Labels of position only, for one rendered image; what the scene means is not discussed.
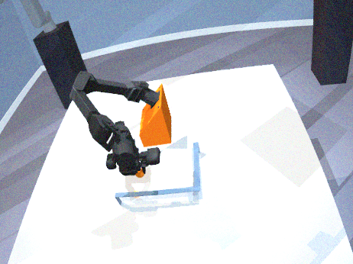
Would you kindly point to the clear low corner walls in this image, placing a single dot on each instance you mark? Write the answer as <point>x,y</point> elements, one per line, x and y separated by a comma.
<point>160,199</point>

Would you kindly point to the light blue flat bar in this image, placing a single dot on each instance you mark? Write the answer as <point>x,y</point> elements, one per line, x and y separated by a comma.
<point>194,188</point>

